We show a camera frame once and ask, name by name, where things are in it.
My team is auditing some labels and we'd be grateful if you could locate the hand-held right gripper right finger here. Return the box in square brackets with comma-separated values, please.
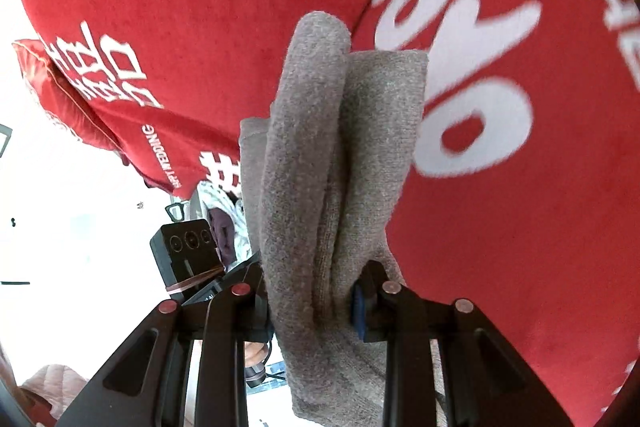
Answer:
[350, 259, 576, 427]

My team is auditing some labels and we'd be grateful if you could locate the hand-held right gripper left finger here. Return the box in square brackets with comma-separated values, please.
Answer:
[57, 264, 273, 427]

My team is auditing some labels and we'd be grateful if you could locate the grey knit garment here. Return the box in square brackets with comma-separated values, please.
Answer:
[239, 11, 451, 425]

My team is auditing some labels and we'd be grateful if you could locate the person's left hand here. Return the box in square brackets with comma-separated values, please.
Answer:
[244, 341, 269, 369]

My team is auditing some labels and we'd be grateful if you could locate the dark maroon cloth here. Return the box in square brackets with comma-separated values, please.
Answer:
[207, 207, 246, 268]

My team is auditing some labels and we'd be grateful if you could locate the white striped cloth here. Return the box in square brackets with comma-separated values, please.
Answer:
[197, 181, 251, 268]

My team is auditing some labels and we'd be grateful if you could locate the pink quilted garment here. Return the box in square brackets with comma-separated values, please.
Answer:
[17, 363, 96, 425]

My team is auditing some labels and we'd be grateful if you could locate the red satin cushion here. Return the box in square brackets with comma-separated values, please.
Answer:
[12, 38, 131, 168]

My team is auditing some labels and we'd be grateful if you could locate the red printed sofa cover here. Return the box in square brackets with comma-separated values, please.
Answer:
[10, 0, 640, 427]

